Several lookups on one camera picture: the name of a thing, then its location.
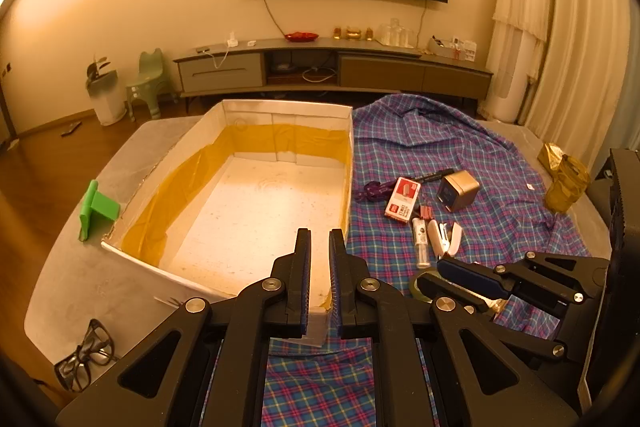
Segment television power cable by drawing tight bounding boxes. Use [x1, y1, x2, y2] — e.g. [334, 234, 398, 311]
[260, 0, 288, 35]

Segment white foam box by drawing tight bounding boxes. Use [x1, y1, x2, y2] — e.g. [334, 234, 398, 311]
[101, 99, 355, 348]

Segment green child chair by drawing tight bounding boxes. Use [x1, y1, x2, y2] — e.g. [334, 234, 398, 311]
[125, 48, 178, 122]

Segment clear tube with white cap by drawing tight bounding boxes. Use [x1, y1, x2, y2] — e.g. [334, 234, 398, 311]
[412, 217, 431, 269]

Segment red and white staple box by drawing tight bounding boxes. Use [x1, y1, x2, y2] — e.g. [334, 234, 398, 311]
[385, 177, 422, 223]

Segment gold cube speaker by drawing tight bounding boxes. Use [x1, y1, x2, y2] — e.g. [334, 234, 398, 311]
[437, 170, 480, 212]

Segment white round bin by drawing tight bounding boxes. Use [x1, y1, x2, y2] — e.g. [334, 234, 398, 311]
[86, 74, 126, 126]

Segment clear glass cup set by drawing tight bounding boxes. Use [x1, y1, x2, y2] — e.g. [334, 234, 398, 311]
[377, 19, 418, 48]

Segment cream curtain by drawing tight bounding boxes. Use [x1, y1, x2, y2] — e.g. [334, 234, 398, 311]
[520, 0, 640, 158]

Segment white desktop organizer box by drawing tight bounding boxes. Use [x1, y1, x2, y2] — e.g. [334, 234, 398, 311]
[426, 36, 478, 62]

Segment purple figurine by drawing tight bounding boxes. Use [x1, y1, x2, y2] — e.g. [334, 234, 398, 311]
[357, 181, 396, 202]

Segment green phone stand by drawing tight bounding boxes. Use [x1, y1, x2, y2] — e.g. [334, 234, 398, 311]
[77, 179, 121, 242]

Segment white stapler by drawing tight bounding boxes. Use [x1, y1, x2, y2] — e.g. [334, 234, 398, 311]
[429, 221, 463, 258]

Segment black marker pen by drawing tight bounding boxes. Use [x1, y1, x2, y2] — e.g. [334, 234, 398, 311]
[417, 168, 456, 184]

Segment black eyeglasses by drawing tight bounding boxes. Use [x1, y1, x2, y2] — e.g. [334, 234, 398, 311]
[54, 318, 118, 392]

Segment crumpled gold foil bag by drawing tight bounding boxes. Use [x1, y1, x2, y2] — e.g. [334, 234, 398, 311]
[537, 142, 592, 212]

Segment white charger cable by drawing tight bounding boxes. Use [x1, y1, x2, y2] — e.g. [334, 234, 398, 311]
[212, 47, 236, 70]

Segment long grey television cabinet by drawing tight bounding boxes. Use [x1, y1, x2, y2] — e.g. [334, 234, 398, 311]
[172, 37, 496, 110]

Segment dark green tape roll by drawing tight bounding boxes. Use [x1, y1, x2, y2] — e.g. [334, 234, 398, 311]
[410, 271, 451, 304]

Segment blue plaid shirt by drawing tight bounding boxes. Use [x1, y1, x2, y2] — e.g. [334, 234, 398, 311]
[200, 94, 591, 427]

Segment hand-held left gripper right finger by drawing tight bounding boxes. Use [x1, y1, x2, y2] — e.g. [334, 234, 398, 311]
[329, 229, 583, 427]

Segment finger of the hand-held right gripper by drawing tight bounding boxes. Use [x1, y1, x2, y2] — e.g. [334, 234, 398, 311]
[436, 251, 611, 317]
[417, 277, 571, 362]

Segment potted green plant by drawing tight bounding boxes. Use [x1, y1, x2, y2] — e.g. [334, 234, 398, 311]
[85, 54, 118, 90]

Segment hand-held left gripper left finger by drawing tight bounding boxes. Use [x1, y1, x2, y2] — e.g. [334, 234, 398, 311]
[55, 228, 312, 427]

